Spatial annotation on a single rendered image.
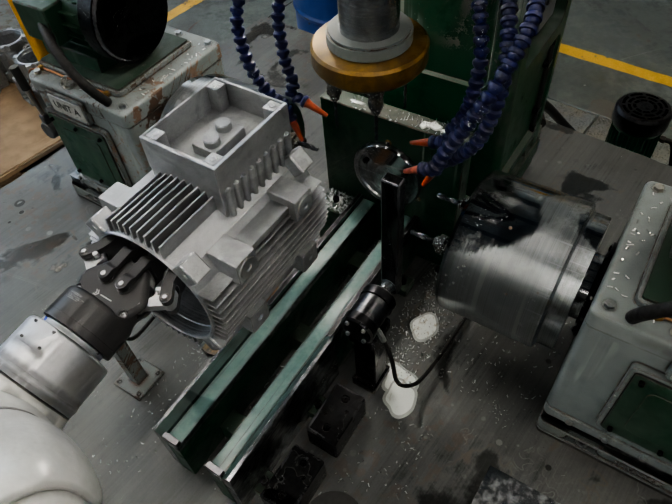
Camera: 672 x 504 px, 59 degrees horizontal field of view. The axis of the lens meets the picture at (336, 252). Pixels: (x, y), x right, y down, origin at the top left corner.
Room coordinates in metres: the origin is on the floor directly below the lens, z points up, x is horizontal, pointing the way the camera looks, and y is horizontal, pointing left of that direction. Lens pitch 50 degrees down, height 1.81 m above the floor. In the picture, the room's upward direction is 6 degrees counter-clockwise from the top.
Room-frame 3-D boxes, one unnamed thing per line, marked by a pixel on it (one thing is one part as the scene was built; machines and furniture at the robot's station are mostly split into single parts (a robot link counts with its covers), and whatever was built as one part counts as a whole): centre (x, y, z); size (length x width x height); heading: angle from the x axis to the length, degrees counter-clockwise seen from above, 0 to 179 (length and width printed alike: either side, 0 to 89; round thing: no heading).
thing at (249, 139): (0.50, 0.11, 1.41); 0.12 x 0.11 x 0.07; 143
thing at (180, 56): (1.14, 0.42, 0.99); 0.35 x 0.31 x 0.37; 53
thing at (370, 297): (0.65, -0.18, 0.92); 0.45 x 0.13 x 0.24; 143
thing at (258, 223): (0.47, 0.14, 1.31); 0.20 x 0.19 x 0.19; 143
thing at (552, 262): (0.58, -0.32, 1.04); 0.41 x 0.25 x 0.25; 53
